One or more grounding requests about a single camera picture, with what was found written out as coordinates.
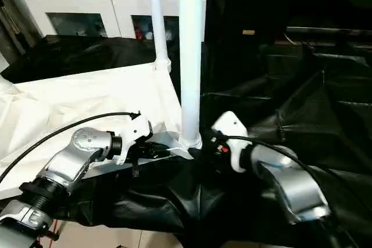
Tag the white plastic table top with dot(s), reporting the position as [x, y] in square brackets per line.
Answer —
[87, 97]

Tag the white plastic table leg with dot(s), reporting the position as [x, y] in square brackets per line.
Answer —
[157, 15]
[190, 56]
[4, 84]

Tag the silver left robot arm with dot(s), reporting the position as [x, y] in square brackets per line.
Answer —
[81, 149]

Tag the black plastic mat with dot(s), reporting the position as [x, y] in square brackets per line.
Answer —
[314, 103]

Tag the small yellow label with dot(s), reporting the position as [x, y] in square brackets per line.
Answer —
[249, 32]

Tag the black bench with silver rail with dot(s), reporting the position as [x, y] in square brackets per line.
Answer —
[331, 39]

